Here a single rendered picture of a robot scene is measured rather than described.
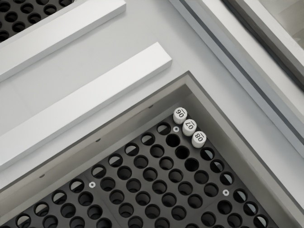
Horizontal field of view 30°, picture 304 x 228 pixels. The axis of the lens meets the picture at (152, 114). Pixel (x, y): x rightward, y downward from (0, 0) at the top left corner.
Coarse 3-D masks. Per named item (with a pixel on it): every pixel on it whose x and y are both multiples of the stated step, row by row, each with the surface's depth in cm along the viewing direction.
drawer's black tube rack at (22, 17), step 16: (0, 0) 60; (16, 0) 60; (32, 0) 57; (48, 0) 57; (64, 0) 61; (0, 16) 56; (16, 16) 57; (32, 16) 57; (0, 32) 56; (16, 32) 56
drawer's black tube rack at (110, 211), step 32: (128, 160) 51; (160, 160) 51; (192, 160) 52; (64, 192) 50; (96, 192) 50; (128, 192) 50; (160, 192) 53; (192, 192) 50; (224, 192) 50; (32, 224) 48; (64, 224) 48; (96, 224) 48; (128, 224) 49; (160, 224) 52; (192, 224) 49; (224, 224) 49; (256, 224) 52
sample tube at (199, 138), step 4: (196, 132) 51; (200, 132) 51; (196, 136) 51; (200, 136) 51; (204, 136) 51; (192, 140) 51; (196, 140) 51; (200, 140) 51; (204, 140) 51; (192, 144) 52; (196, 144) 51; (200, 144) 51
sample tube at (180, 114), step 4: (180, 108) 52; (176, 112) 52; (180, 112) 52; (184, 112) 52; (176, 116) 52; (180, 116) 52; (184, 116) 52; (176, 120) 52; (180, 120) 52; (184, 120) 52
